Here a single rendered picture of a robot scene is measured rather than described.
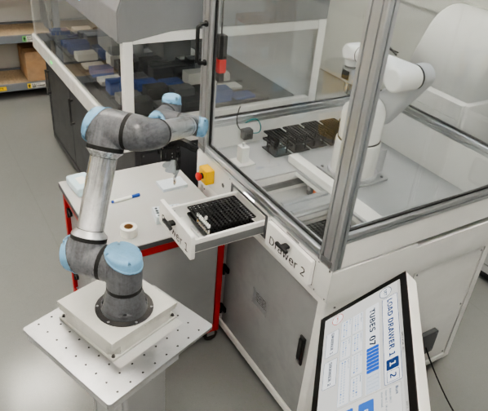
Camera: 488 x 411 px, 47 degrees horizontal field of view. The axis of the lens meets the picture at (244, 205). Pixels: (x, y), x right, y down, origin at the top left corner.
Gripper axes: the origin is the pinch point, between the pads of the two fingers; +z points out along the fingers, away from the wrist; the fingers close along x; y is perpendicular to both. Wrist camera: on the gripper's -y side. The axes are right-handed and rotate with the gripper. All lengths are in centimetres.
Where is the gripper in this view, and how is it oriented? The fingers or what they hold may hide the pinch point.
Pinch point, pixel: (176, 174)
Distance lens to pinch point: 237.0
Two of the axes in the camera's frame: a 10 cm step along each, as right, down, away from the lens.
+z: -0.7, 8.4, 5.4
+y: -9.3, 1.3, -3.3
